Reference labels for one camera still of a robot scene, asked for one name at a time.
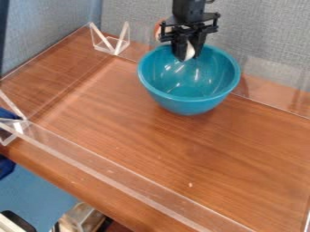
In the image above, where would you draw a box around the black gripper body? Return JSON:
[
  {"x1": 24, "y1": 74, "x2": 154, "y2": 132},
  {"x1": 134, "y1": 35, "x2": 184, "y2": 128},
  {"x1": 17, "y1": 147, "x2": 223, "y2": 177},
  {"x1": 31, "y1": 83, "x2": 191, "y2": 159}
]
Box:
[{"x1": 163, "y1": 13, "x2": 221, "y2": 43}]

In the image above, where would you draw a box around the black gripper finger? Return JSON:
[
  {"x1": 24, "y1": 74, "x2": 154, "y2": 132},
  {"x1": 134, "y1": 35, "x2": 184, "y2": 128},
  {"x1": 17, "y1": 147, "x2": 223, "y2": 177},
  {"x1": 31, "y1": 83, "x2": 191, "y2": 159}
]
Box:
[
  {"x1": 192, "y1": 31, "x2": 207, "y2": 57},
  {"x1": 171, "y1": 35, "x2": 187, "y2": 62}
]

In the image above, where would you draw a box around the white brown-capped toy mushroom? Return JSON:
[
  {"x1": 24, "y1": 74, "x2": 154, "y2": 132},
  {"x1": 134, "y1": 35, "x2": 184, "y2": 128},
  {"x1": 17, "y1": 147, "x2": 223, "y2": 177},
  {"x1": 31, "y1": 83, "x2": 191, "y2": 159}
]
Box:
[{"x1": 152, "y1": 18, "x2": 195, "y2": 61}]

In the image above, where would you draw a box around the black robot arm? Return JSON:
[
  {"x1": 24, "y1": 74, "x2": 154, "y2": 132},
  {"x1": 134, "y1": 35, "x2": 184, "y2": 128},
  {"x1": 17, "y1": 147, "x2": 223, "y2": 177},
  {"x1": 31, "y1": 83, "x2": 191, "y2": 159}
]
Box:
[{"x1": 155, "y1": 0, "x2": 221, "y2": 62}]

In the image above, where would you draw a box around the blue bowl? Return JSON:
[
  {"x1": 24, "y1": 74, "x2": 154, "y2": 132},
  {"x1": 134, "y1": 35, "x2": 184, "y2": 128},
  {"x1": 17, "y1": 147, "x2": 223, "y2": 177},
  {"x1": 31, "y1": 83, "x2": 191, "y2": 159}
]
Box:
[{"x1": 136, "y1": 45, "x2": 241, "y2": 115}]

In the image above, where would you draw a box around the clear acrylic back barrier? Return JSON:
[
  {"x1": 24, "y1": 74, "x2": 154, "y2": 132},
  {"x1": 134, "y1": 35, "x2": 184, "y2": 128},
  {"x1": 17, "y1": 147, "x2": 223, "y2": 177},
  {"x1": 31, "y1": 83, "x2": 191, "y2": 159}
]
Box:
[{"x1": 119, "y1": 43, "x2": 310, "y2": 119}]

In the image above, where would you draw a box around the clear acrylic barrier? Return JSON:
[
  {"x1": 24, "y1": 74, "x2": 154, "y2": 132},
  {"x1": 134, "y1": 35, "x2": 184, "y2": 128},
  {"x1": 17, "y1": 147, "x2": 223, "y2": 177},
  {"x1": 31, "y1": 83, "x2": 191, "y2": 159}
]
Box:
[
  {"x1": 0, "y1": 91, "x2": 254, "y2": 232},
  {"x1": 119, "y1": 43, "x2": 310, "y2": 119}
]

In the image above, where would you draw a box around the clear acrylic front barrier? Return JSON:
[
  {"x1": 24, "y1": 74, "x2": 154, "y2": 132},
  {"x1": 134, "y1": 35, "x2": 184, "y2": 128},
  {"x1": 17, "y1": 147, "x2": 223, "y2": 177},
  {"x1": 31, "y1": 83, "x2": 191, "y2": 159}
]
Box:
[{"x1": 0, "y1": 91, "x2": 254, "y2": 232}]

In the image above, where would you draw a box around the blue fabric object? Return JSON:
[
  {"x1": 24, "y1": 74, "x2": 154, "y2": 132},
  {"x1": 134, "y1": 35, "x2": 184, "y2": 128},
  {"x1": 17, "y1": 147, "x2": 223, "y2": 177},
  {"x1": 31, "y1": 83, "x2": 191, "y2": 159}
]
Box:
[{"x1": 0, "y1": 107, "x2": 20, "y2": 181}]

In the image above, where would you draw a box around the black white object bottom-left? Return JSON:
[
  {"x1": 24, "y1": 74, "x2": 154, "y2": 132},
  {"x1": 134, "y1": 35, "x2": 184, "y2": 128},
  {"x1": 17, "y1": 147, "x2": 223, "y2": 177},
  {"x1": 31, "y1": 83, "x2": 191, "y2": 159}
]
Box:
[{"x1": 0, "y1": 210, "x2": 37, "y2": 232}]

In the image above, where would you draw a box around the metal frame under table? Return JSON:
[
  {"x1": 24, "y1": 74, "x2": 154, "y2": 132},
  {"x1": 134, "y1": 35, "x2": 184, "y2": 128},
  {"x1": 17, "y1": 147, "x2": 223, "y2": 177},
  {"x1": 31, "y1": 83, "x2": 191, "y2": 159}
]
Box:
[{"x1": 49, "y1": 202, "x2": 107, "y2": 232}]

